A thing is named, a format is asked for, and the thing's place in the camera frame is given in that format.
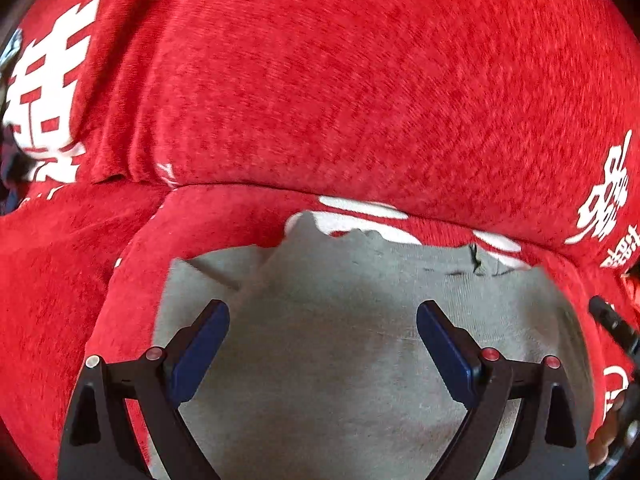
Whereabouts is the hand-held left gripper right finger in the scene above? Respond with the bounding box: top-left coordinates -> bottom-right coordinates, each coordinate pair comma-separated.
416,300 -> 591,480

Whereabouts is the person's right hand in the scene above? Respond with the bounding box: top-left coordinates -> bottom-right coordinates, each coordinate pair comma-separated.
586,389 -> 630,467

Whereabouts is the red printed sofa cover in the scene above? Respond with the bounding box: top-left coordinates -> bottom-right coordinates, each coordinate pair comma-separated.
0,0 -> 640,480

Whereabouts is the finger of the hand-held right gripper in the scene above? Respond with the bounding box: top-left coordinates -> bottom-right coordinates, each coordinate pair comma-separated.
589,295 -> 640,361

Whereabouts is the grey knit sweater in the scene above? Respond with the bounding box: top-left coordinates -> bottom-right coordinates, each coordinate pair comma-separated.
152,210 -> 596,480

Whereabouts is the dark patterned garment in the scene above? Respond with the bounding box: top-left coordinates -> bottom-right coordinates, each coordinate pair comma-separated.
0,125 -> 32,217

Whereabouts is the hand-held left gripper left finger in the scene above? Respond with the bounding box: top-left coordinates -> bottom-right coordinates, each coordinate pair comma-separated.
57,299 -> 231,480

